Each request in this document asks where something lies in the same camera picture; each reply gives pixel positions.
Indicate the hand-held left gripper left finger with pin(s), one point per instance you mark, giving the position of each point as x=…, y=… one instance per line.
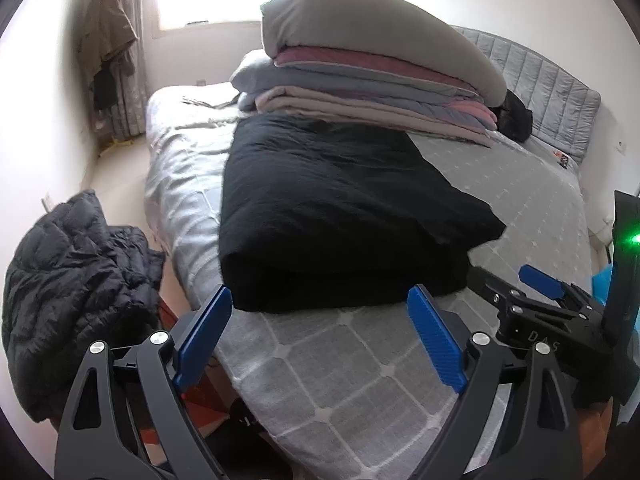
x=205, y=335

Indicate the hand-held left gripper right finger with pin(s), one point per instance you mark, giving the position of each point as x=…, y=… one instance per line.
x=440, y=345

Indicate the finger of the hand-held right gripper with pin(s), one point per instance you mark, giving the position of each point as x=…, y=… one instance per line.
x=492, y=287
x=540, y=280

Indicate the black jacket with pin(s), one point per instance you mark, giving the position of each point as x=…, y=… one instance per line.
x=340, y=210

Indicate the bed with grey checked sheet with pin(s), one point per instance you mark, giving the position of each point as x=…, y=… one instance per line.
x=350, y=360

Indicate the dark puffer jacket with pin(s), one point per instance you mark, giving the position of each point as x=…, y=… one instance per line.
x=75, y=285

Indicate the small black garment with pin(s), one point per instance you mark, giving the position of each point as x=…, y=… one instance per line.
x=515, y=115

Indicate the pink folded blanket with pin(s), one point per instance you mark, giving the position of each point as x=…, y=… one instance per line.
x=475, y=110

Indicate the grey quilted headboard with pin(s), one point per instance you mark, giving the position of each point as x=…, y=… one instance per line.
x=540, y=80

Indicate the dark hanging garment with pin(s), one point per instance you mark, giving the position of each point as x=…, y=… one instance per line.
x=105, y=90

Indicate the maroon folded blanket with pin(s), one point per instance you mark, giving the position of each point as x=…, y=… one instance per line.
x=340, y=57

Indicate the beige hanging coat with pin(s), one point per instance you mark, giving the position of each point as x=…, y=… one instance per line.
x=107, y=25

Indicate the white wall socket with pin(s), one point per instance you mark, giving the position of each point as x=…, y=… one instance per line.
x=621, y=146

